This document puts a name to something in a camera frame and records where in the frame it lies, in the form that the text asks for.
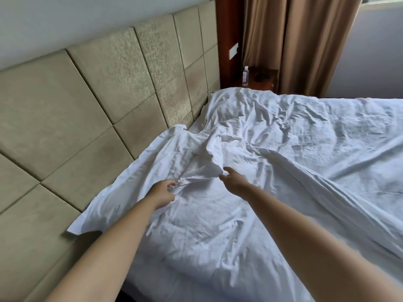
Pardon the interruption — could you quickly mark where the person's left hand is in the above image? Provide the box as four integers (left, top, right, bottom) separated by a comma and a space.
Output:
145, 180, 178, 211

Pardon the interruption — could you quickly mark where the person's right hand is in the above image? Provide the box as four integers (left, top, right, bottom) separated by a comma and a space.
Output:
219, 167, 252, 196

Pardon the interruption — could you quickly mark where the white duvet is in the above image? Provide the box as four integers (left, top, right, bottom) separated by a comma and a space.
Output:
66, 87, 403, 302

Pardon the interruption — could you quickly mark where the person's left forearm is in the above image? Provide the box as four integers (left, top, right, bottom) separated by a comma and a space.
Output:
44, 196, 158, 302

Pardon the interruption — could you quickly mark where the person's right forearm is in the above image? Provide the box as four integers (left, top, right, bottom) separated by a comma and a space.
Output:
244, 185, 403, 302

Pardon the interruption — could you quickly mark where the wooden nightstand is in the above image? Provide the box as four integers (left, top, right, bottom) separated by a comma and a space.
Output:
233, 69, 279, 91

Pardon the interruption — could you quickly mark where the beige padded headboard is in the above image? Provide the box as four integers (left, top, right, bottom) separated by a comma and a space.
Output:
0, 0, 221, 302

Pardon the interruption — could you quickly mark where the beige curtain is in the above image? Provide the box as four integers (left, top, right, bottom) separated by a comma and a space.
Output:
241, 0, 364, 98

